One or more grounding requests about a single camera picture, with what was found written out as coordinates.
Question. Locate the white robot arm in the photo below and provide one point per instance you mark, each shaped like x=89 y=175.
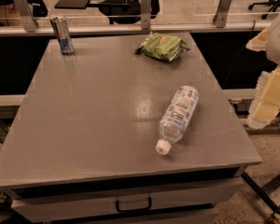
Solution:
x=273 y=42

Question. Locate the clear plastic water bottle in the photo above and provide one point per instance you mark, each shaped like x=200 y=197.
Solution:
x=176 y=118

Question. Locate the metal bracket post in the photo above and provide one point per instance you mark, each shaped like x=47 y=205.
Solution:
x=27 y=19
x=145 y=14
x=220 y=18

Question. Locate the redbull can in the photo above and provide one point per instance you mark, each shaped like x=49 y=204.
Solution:
x=60 y=28

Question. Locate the green chip bag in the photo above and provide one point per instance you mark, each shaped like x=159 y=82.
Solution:
x=162 y=46

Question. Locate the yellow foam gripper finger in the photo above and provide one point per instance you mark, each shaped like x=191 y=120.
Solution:
x=266 y=104
x=259 y=42

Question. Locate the left metal bracket post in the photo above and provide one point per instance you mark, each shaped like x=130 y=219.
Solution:
x=27 y=19

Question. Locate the middle metal bracket post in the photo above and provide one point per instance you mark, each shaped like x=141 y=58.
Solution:
x=145 y=14

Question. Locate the black desk stand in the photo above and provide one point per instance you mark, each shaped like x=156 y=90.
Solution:
x=117 y=11

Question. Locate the black drawer handle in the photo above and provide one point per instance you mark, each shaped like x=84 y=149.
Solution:
x=133 y=206

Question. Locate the right metal bracket post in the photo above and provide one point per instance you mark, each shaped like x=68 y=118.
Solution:
x=220 y=18

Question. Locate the grey table drawer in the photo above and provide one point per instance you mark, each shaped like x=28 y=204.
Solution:
x=102 y=203

